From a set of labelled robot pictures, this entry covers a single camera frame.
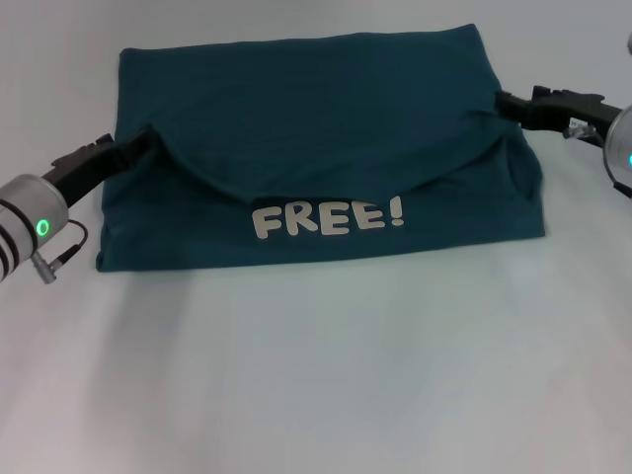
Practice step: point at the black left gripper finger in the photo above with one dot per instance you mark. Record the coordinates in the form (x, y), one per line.
(138, 145)

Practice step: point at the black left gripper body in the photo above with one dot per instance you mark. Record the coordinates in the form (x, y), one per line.
(84, 170)

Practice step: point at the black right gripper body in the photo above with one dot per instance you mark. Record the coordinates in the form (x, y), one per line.
(568, 111)

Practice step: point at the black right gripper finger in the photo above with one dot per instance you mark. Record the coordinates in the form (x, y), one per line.
(513, 106)

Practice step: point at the teal blue t-shirt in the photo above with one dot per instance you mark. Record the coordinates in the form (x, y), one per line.
(321, 99)

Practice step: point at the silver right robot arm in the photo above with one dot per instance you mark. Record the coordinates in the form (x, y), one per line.
(622, 143)

